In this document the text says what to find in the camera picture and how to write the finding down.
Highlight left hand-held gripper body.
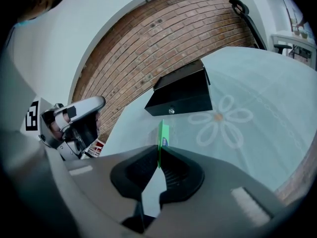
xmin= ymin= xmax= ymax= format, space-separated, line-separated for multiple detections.
xmin=25 ymin=95 xmax=106 ymax=161

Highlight white desk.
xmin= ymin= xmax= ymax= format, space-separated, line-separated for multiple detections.
xmin=270 ymin=33 xmax=317 ymax=70

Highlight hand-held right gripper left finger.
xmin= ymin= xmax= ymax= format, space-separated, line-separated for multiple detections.
xmin=46 ymin=144 xmax=159 ymax=238

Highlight light floral tablecloth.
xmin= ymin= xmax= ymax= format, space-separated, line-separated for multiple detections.
xmin=100 ymin=46 xmax=317 ymax=193

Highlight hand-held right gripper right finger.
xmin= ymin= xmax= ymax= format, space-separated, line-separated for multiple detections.
xmin=145 ymin=146 xmax=302 ymax=238

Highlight black office chair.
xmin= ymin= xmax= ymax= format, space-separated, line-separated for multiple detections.
xmin=229 ymin=0 xmax=293 ymax=57

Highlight person's left hand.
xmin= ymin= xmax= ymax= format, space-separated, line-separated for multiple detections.
xmin=48 ymin=108 xmax=102 ymax=142

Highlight black metal box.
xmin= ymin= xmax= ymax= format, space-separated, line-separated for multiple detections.
xmin=144 ymin=59 xmax=213 ymax=117

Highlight red and white crate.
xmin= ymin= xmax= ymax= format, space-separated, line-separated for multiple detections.
xmin=85 ymin=139 xmax=105 ymax=158

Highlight green box of bandages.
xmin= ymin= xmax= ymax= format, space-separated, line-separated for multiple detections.
xmin=157 ymin=119 xmax=171 ymax=169

